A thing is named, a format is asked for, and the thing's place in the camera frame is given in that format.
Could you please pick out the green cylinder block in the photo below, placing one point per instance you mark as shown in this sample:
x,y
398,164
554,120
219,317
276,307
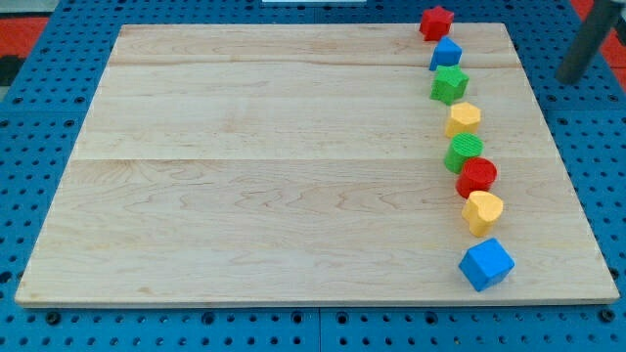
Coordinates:
x,y
462,147

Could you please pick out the green star block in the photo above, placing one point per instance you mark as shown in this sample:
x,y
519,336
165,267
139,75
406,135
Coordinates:
x,y
449,84

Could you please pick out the red star block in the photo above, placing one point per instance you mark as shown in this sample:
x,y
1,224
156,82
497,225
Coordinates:
x,y
436,23

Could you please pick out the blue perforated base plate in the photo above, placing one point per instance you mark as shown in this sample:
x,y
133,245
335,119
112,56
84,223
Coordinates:
x,y
42,112

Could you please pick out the yellow hexagon block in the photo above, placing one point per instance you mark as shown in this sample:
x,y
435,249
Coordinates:
x,y
463,118

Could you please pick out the red cylinder block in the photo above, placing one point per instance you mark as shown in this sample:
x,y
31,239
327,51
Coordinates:
x,y
477,174

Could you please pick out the light wooden board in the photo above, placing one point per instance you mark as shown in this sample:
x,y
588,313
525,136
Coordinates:
x,y
239,165

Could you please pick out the yellow heart block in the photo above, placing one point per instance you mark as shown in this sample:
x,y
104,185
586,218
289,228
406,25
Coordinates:
x,y
481,211

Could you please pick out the blue cube block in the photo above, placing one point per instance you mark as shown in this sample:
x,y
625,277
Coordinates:
x,y
486,264

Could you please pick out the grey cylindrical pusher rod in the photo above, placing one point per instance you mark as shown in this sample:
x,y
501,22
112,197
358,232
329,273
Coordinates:
x,y
604,16

